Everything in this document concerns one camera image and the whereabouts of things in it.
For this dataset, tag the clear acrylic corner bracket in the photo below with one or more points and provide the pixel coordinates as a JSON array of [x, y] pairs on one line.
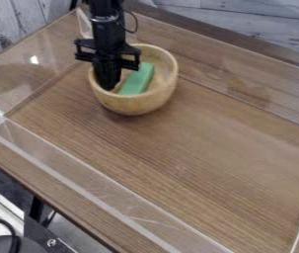
[[84, 24]]

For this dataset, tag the clear acrylic front barrier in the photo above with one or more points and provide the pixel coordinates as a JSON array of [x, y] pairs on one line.
[[113, 214]]

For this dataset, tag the brown wooden bowl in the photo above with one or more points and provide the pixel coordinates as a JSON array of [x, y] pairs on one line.
[[157, 91]]

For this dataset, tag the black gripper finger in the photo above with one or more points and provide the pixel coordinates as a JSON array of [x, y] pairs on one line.
[[100, 69], [114, 70]]

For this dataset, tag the black metal base plate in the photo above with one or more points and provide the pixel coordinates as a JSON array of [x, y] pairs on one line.
[[14, 243]]

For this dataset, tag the black table leg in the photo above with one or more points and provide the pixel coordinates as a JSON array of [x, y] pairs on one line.
[[36, 209]]

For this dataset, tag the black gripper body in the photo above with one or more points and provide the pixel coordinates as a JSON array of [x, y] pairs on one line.
[[124, 56]]

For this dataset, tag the green rectangular block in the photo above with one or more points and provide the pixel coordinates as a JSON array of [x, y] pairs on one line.
[[137, 81]]

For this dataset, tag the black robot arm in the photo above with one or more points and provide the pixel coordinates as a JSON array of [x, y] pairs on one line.
[[108, 26]]

